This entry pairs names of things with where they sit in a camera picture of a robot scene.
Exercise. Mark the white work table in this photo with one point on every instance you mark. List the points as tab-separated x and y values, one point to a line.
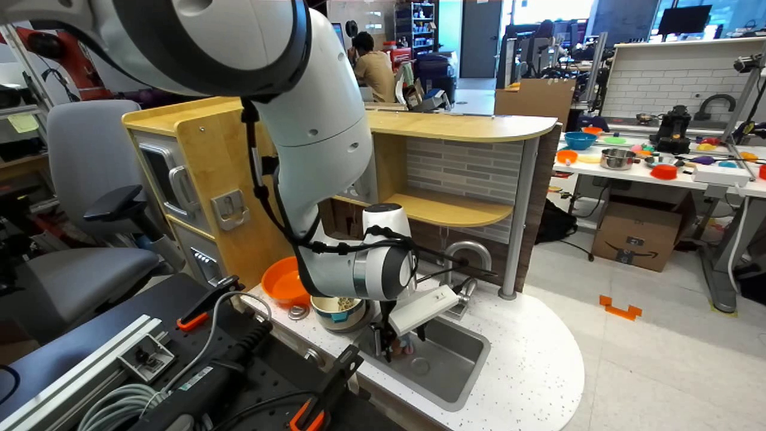
717	174

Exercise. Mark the grey toy sink basin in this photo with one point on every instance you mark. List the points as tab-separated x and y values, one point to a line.
440	362

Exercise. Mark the grey office chair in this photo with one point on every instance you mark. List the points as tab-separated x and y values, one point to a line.
98	186

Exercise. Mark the orange plastic bowl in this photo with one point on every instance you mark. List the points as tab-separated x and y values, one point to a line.
284	287

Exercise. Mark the orange black clamp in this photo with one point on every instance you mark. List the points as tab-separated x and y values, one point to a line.
205	308
315	413

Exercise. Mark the small plush toy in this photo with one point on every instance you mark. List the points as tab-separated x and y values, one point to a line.
402	348

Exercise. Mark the wooden toy kitchen unit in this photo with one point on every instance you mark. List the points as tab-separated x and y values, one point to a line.
450	174

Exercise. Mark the seated person in background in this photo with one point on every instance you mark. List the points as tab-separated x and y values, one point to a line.
373	69

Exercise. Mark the cardboard box on floor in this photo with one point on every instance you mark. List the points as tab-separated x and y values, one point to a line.
637	237

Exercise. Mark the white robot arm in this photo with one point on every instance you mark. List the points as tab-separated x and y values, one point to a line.
286	65

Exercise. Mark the silver toy faucet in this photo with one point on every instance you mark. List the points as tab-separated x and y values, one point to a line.
461	270

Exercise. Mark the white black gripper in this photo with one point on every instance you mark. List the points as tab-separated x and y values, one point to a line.
417	308

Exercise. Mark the black perforated board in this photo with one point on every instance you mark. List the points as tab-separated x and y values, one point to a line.
182	357

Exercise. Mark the white bowl with food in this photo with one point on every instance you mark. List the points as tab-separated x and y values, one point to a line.
342	316

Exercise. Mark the aluminium extrusion rail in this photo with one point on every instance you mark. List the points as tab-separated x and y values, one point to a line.
133	353

